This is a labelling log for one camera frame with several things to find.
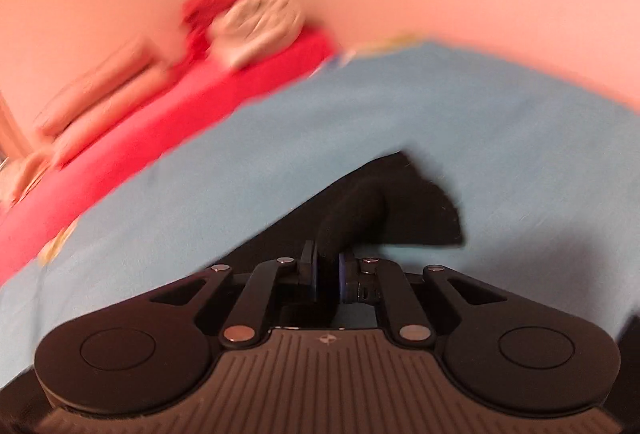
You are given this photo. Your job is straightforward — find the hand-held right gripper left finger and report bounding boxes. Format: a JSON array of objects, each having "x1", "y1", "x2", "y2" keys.
[{"x1": 149, "y1": 240, "x2": 322, "y2": 348}]

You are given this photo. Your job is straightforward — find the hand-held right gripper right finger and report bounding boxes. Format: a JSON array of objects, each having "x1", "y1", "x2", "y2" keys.
[{"x1": 338, "y1": 251, "x2": 509, "y2": 348}]

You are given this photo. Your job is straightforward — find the black pants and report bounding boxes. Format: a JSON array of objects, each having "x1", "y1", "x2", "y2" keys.
[{"x1": 229, "y1": 152, "x2": 465, "y2": 275}]

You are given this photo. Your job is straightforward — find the red bed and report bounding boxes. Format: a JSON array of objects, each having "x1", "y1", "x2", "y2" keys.
[{"x1": 0, "y1": 30, "x2": 343, "y2": 285}]

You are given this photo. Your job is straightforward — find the blue printed bed sheet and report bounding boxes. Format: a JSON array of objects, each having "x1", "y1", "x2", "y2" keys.
[{"x1": 0, "y1": 40, "x2": 640, "y2": 391}]

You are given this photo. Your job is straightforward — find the folded pink blanket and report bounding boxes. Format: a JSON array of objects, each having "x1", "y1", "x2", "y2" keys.
[{"x1": 51, "y1": 62, "x2": 187, "y2": 165}]

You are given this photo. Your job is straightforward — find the folded beige blanket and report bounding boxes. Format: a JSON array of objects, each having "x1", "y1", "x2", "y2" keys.
[{"x1": 209, "y1": 0, "x2": 307, "y2": 70}]

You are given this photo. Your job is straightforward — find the red crumpled cloth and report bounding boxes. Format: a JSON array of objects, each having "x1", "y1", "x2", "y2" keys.
[{"x1": 181, "y1": 0, "x2": 247, "y2": 60}]

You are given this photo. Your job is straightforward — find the pink folded cloth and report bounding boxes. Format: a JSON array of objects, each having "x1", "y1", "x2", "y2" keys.
[{"x1": 34, "y1": 36, "x2": 162, "y2": 137}]

